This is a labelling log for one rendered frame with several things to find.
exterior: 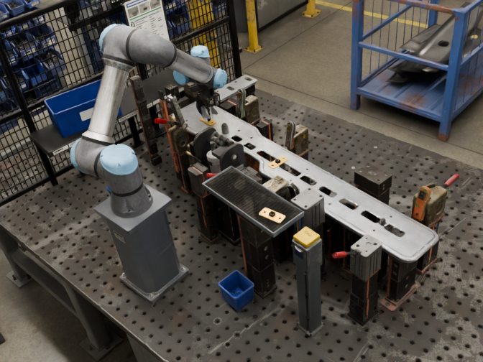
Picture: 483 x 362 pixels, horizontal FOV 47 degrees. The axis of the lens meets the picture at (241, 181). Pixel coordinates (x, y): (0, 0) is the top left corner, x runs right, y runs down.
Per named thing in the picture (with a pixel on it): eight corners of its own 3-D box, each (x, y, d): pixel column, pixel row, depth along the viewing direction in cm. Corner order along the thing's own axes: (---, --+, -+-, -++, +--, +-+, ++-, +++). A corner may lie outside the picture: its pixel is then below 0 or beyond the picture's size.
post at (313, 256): (325, 325, 201) (323, 239, 173) (310, 337, 198) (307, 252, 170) (310, 313, 206) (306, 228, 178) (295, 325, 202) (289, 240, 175)
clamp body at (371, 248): (383, 312, 203) (389, 243, 180) (363, 331, 198) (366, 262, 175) (362, 297, 209) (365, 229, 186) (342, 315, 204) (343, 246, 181)
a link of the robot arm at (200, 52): (185, 51, 232) (197, 42, 237) (189, 75, 239) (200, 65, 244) (200, 54, 228) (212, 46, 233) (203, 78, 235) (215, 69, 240)
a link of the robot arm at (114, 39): (92, 179, 191) (133, 23, 187) (62, 168, 198) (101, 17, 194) (116, 182, 201) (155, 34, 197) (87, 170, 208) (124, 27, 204)
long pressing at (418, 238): (447, 233, 191) (448, 229, 190) (407, 268, 180) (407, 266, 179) (202, 98, 277) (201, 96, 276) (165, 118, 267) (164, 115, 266)
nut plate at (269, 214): (286, 216, 180) (286, 213, 179) (279, 223, 178) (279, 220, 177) (264, 207, 185) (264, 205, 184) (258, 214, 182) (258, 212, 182)
